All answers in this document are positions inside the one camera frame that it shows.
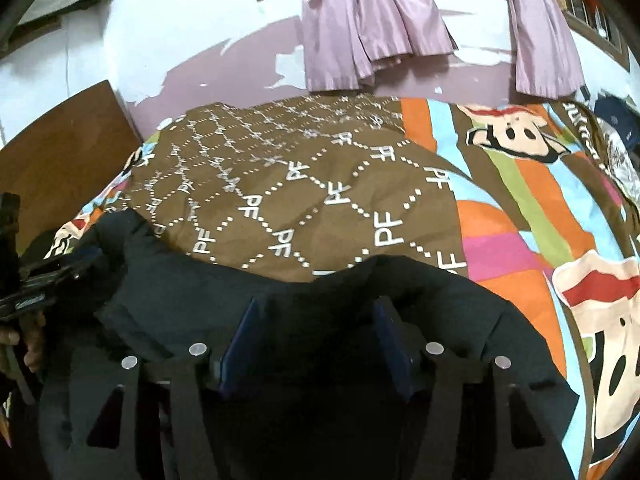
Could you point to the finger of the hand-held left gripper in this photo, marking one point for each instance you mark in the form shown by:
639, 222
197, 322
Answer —
75, 267

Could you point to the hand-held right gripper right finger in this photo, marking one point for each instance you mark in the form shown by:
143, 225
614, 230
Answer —
390, 345

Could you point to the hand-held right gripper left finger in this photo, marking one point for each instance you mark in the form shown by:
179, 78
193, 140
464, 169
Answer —
240, 345

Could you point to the black jacket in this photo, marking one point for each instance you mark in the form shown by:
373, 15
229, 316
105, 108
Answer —
310, 305

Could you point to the person's left hand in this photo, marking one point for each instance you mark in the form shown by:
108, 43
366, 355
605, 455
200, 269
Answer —
32, 352

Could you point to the wooden headboard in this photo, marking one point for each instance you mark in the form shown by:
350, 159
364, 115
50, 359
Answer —
65, 150

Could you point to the printed cartoon blanket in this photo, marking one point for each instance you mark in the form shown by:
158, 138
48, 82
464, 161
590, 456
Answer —
300, 185

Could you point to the floral cloth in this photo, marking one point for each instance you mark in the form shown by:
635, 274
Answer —
620, 160

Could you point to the wide pink curtain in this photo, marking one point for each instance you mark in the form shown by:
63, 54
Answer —
360, 25

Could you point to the narrow pink curtain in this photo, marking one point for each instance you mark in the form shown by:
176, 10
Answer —
540, 35

